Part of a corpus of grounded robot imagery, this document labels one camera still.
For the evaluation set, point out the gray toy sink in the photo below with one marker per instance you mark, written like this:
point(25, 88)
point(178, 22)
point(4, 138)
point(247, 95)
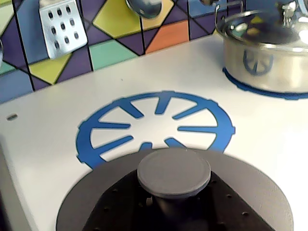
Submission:
point(9, 192)

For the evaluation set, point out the steel skimmer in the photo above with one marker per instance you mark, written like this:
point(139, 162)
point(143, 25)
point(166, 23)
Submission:
point(1, 54)

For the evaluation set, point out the blue toy kitchen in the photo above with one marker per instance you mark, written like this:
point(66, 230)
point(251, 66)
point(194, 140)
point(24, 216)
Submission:
point(48, 125)

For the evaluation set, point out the blue burner print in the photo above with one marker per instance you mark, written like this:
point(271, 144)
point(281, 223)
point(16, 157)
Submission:
point(86, 139)
point(240, 85)

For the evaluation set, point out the colourful mosaic backsplash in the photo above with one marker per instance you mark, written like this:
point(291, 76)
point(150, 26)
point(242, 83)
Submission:
point(115, 31)

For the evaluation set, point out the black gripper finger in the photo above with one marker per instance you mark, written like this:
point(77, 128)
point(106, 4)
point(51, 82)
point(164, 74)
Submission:
point(228, 207)
point(120, 204)

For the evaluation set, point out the steel ladle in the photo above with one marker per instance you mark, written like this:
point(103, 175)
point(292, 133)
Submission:
point(145, 8)

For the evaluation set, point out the dark gray pot lid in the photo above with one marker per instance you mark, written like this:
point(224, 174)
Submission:
point(252, 183)

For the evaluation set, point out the stainless steel pot lid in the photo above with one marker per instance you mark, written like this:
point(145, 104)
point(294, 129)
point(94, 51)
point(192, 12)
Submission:
point(264, 31)

